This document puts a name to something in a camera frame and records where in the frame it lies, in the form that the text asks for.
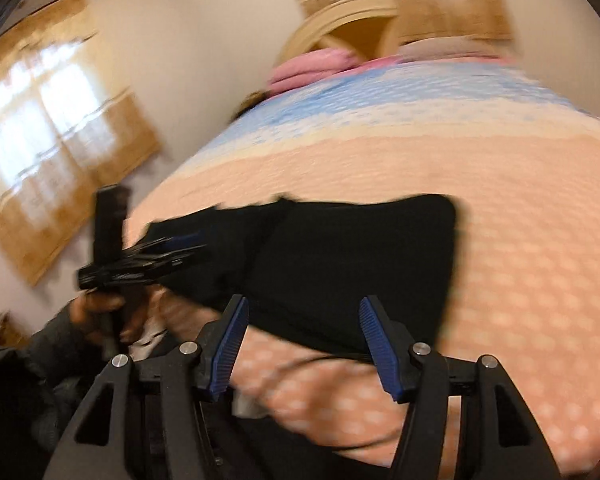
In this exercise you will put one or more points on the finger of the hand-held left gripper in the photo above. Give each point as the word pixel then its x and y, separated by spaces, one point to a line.
pixel 180 261
pixel 177 239

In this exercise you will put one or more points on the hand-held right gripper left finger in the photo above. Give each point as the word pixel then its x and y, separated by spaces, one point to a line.
pixel 227 350

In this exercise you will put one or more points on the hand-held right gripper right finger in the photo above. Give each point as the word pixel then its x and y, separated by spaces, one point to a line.
pixel 380 350

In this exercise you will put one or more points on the black pants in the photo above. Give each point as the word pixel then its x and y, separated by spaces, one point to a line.
pixel 355 270

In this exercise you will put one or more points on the person's left forearm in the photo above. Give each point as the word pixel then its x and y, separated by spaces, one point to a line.
pixel 45 345

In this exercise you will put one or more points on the person's left hand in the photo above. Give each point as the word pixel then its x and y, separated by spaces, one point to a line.
pixel 87 310

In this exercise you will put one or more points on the wide beige floral curtain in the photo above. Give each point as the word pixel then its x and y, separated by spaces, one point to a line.
pixel 55 110

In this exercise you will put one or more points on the brown patterned bag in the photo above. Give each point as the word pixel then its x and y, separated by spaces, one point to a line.
pixel 250 103

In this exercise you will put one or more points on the polka dot bed sheet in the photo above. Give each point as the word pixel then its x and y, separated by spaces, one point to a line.
pixel 530 210

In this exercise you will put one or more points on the person's dark clothing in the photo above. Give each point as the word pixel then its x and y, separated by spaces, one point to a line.
pixel 15 425

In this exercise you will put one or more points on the folded pink blanket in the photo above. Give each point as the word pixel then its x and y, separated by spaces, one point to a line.
pixel 310 67

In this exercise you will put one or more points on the pink pillow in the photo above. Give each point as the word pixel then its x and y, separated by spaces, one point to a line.
pixel 380 61

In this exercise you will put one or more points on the wooden bed headboard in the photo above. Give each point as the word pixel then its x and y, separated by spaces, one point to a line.
pixel 360 30

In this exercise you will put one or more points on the striped pillow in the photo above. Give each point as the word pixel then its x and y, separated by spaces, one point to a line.
pixel 450 47

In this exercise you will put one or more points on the narrow beige floral curtain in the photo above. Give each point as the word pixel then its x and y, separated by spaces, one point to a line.
pixel 455 0

